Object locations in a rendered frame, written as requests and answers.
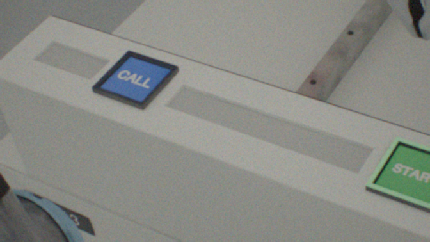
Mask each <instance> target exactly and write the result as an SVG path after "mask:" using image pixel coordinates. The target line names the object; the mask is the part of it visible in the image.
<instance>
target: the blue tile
mask: <svg viewBox="0 0 430 242"><path fill-rule="evenodd" d="M169 71H170V70H168V69H165V68H162V67H158V65H154V64H151V63H147V62H144V61H141V60H137V59H134V58H133V57H129V59H128V60H127V61H126V62H125V63H124V64H123V65H121V67H120V68H119V69H118V70H117V71H116V72H114V73H113V75H112V76H111V77H110V78H109V79H108V80H107V81H106V82H105V83H104V84H103V85H102V86H101V88H105V89H108V90H109V91H112V92H115V93H119V94H121V95H124V96H127V97H131V98H132V99H134V100H137V101H141V102H142V100H143V99H144V98H145V97H146V96H147V95H148V94H149V93H150V92H151V91H152V89H153V88H154V87H156V86H157V85H158V84H159V83H160V80H161V79H163V78H164V77H165V76H166V75H167V73H169Z"/></svg>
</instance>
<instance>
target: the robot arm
mask: <svg viewBox="0 0 430 242"><path fill-rule="evenodd" d="M387 2H388V3H389V5H390V6H391V8H392V9H393V11H394V13H395V14H396V15H397V16H398V18H399V20H400V21H401V22H402V24H403V25H405V27H406V29H407V30H408V31H409V33H410V35H411V36H413V37H414V38H422V39H424V40H430V0H424V5H425V10H424V7H423V6H422V3H421V0H387ZM0 242H85V240H84V238H83V236H82V235H81V233H80V231H79V229H78V228H77V226H76V224H74V223H73V221H72V220H71V219H70V217H69V216H68V215H67V214H65V213H64V212H63V210H62V209H61V208H59V207H58V206H56V205H55V204H53V203H52V202H51V201H50V200H47V199H46V198H42V199H38V198H36V197H34V196H33V194H32V192H30V191H25V190H17V189H11V188H10V186H9V184H8V183H7V181H6V180H5V179H4V177H3V175H1V173H0Z"/></svg>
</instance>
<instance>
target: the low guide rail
mask: <svg viewBox="0 0 430 242"><path fill-rule="evenodd" d="M392 11H393V9H392V8H391V6H390V5H389V3H388V2H387V0H366V2H365V4H363V5H362V7H361V8H360V9H359V11H358V13H357V14H355V16H354V17H353V19H352V20H351V22H350V23H349V24H348V25H347V26H346V28H345V29H344V30H343V32H342V33H341V35H339V36H338V38H337V39H336V41H334V44H333V45H332V46H331V47H330V48H329V49H328V51H327V53H326V54H325V55H324V56H323V57H322V59H321V60H320V62H319V63H318V64H317V65H316V67H315V68H314V69H313V70H312V71H311V73H310V75H309V76H307V78H306V79H305V80H304V81H303V84H302V85H301V86H300V87H299V88H298V89H297V91H296V93H300V94H303V95H306V96H310V97H313V98H314V99H318V100H320V101H325V102H326V101H327V100H328V97H329V96H330V95H331V94H332V93H333V92H334V89H335V88H336V87H337V85H338V84H339V83H340V82H341V80H342V79H343V78H344V76H345V74H346V73H347V71H349V69H350V68H351V67H352V65H353V63H354V62H355V61H356V60H357V59H358V57H359V55H361V53H362V51H363V50H364V49H365V48H366V46H367V45H368V44H369V42H370V40H371V39H372V38H373V37H374V35H375V34H376V32H377V31H378V29H379V28H380V27H381V26H382V24H383V23H384V21H386V19H387V17H388V16H389V15H390V14H391V12H392Z"/></svg>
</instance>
